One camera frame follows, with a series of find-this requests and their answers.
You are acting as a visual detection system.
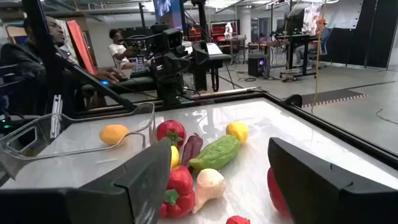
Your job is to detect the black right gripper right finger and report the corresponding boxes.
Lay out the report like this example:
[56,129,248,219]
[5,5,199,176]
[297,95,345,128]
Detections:
[267,137,398,224]

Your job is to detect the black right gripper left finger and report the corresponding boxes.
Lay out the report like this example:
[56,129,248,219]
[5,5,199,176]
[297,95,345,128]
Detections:
[0,137,172,224]

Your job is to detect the red toy bell pepper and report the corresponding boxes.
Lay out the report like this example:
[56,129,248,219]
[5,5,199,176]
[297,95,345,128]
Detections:
[159,165,196,219]

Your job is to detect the small yellow toy fruit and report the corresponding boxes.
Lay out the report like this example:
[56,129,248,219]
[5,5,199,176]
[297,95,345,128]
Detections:
[170,145,180,170]

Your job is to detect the orange toy produce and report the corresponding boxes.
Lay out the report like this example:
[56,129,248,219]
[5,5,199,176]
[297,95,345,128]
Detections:
[99,124,130,146]

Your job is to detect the red toy tomato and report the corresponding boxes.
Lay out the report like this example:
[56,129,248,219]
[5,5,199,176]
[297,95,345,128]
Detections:
[155,119,187,149]

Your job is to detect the small red toy produce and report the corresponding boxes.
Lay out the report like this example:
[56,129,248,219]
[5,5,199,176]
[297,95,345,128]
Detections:
[226,215,251,224]

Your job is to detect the yellow toy lemon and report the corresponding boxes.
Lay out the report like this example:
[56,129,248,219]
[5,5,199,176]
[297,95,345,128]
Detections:
[225,121,249,144]

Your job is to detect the green toy bitter gourd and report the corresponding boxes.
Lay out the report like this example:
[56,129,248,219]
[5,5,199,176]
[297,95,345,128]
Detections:
[188,134,241,171]

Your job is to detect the large red toy produce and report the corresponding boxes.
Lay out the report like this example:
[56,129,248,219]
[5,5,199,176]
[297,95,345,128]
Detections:
[266,167,293,218]

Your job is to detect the purple toy eggplant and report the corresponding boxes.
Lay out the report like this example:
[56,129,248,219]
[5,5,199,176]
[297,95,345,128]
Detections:
[180,133,204,174]

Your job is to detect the white toy garlic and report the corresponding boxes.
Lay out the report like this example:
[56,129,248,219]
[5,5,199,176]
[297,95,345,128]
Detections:
[192,168,228,215]

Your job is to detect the red white hazard tape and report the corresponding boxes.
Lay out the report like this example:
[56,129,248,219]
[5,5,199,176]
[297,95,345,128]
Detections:
[300,93,369,109]

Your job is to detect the clear plastic basket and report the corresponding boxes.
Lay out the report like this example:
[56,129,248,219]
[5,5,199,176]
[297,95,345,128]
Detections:
[0,101,157,181]

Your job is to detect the black computer tower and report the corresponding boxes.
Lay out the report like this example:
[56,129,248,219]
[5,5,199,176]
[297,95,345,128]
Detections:
[248,53,268,78]

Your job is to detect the black desk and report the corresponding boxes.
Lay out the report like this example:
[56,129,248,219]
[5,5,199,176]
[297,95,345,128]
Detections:
[276,33,318,78]

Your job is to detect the person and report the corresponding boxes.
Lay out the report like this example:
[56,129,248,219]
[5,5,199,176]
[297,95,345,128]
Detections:
[294,17,332,68]
[107,29,139,71]
[0,16,128,116]

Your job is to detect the red board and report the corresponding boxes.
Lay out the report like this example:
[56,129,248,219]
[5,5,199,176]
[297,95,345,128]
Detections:
[66,19,98,75]

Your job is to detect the black bench table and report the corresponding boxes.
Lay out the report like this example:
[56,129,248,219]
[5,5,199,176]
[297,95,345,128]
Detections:
[191,40,233,93]

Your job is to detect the black monitor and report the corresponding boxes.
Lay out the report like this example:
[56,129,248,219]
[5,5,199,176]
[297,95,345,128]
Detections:
[283,7,306,35]

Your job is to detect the black table edge frame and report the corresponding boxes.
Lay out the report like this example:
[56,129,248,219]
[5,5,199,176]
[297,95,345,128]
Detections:
[74,88,398,170]

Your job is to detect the black floor cable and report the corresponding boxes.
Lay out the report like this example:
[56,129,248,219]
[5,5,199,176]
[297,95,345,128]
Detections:
[374,107,398,126]

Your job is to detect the yellow hanging cable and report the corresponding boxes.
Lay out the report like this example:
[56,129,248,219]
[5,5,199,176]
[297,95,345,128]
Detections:
[310,0,328,114]

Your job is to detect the black frame strut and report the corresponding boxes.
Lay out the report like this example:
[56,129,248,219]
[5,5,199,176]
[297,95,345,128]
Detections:
[21,0,139,113]

